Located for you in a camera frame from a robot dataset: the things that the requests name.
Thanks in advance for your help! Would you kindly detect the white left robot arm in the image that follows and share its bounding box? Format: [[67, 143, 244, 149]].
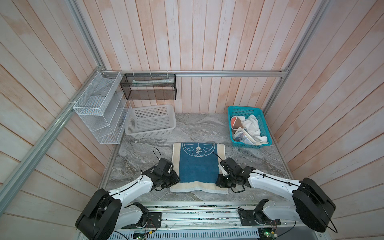
[[75, 158, 180, 240]]

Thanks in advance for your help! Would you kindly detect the aluminium wall rail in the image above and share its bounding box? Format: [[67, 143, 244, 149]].
[[1, 67, 105, 215], [119, 70, 288, 78]]

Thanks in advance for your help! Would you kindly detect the aluminium wall rail back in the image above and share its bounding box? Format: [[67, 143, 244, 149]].
[[119, 70, 288, 78]]

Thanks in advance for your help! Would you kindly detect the blue and cream towel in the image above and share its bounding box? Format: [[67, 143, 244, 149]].
[[171, 143, 228, 194]]

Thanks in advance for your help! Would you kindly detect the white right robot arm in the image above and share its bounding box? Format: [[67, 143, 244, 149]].
[[216, 158, 336, 233]]

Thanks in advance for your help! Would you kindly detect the white towel in basket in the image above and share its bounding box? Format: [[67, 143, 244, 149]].
[[238, 115, 261, 137]]

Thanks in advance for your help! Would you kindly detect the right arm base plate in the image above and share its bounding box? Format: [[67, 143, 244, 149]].
[[238, 208, 281, 226]]

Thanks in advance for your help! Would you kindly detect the multicolour lettered towel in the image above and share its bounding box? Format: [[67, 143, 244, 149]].
[[233, 128, 269, 146]]

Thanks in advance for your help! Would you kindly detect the white plastic laundry basket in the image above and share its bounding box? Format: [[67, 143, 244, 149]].
[[125, 105, 176, 139]]

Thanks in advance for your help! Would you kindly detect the red and white towel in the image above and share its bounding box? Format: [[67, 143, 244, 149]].
[[230, 116, 243, 131]]

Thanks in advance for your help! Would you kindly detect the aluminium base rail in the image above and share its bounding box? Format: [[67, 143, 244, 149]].
[[75, 200, 326, 233]]

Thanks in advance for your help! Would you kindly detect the white wire mesh shelf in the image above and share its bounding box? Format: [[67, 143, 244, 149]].
[[74, 71, 132, 145]]

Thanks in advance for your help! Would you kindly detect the teal plastic basket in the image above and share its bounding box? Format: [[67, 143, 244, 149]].
[[227, 106, 272, 149]]

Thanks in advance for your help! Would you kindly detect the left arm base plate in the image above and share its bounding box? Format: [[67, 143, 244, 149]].
[[122, 212, 162, 230]]

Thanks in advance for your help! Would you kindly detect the aluminium wall rail left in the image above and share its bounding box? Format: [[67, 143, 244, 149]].
[[1, 67, 105, 215]]

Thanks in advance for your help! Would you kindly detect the black mesh wall basket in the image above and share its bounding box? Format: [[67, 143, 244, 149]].
[[120, 73, 177, 101]]

